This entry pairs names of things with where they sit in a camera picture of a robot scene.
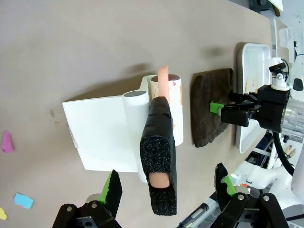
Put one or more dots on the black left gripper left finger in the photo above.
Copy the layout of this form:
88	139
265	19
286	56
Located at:
111	197

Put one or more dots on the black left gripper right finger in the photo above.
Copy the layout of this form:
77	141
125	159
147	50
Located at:
224	190

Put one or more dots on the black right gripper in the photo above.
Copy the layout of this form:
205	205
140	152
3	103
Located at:
273	107

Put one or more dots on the dark brown cloth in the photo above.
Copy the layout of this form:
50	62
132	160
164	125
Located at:
204	107

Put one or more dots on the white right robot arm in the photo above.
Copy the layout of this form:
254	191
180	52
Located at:
294	118

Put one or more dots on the metal tray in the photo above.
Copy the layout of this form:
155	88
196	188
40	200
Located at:
254	61

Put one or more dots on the white lint roller stand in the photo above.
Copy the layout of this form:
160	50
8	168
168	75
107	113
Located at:
95	130

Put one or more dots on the white plastic box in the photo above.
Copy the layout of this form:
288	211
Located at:
286	36

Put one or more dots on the blue paper scrap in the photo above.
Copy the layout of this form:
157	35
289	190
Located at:
23	201

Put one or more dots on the black equipment box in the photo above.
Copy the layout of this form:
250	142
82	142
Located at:
259	4

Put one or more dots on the yellow paper scrap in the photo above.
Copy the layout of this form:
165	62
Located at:
2	213

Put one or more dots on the pink paper scrap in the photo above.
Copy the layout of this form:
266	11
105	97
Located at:
6	142

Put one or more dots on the black silver frame rail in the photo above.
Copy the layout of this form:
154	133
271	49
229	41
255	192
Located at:
202	211

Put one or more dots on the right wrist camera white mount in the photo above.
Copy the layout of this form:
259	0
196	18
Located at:
278	67

